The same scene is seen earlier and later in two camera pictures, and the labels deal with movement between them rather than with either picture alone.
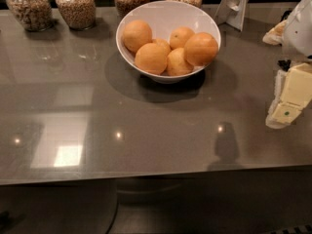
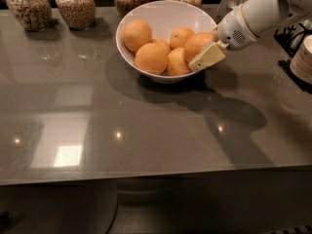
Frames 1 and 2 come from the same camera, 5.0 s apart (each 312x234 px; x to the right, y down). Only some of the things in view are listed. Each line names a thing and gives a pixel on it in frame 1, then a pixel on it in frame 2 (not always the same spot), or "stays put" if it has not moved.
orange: x=176 y=64 stays put
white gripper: x=299 y=29 → x=233 y=30
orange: x=200 y=49 stays put
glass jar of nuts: x=31 y=6 stays put
